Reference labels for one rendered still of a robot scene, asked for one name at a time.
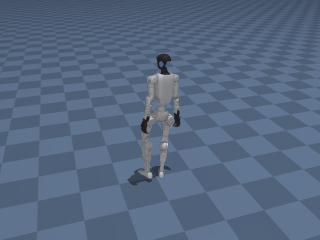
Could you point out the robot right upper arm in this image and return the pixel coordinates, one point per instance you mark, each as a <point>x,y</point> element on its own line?
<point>176,86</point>

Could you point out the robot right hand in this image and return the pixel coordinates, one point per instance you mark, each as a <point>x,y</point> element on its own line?
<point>177,119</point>

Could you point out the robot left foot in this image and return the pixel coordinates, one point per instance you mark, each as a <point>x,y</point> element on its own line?
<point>148,175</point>

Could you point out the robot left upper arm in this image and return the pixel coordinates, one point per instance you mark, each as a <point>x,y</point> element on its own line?
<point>151,80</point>

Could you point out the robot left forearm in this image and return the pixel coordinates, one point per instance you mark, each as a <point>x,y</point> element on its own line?
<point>148,107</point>

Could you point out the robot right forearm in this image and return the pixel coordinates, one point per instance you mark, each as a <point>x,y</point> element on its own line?
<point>175,104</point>

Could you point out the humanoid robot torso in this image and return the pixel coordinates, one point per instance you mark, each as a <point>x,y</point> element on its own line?
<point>163,93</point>

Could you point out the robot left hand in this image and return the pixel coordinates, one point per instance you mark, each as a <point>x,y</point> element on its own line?
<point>144,125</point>

